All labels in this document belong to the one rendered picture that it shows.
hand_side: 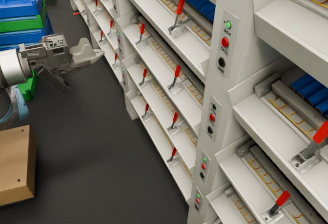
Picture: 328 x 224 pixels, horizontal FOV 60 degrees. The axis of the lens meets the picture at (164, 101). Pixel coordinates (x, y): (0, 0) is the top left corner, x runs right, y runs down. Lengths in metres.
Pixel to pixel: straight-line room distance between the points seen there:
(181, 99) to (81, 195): 0.68
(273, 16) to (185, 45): 0.31
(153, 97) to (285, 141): 0.69
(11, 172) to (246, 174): 0.91
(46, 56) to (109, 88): 0.97
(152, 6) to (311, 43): 0.57
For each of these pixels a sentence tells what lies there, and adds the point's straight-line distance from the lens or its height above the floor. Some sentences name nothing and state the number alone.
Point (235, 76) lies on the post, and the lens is 0.53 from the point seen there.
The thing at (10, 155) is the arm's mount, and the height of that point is 0.16.
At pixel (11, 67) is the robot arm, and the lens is 0.78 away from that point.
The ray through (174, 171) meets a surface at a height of 0.15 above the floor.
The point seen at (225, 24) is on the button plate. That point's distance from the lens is 0.51.
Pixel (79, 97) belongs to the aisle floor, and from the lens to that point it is 1.72.
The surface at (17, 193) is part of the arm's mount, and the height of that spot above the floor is 0.11.
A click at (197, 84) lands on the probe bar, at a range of 0.83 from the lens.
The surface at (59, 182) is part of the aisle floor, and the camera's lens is 1.38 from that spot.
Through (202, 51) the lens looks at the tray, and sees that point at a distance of 0.68.
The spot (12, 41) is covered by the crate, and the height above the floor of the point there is 0.26.
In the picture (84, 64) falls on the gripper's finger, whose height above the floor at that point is 0.66.
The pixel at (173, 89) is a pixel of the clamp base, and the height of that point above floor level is 0.56.
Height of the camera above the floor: 1.12
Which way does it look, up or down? 44 degrees down
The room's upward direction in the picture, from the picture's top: straight up
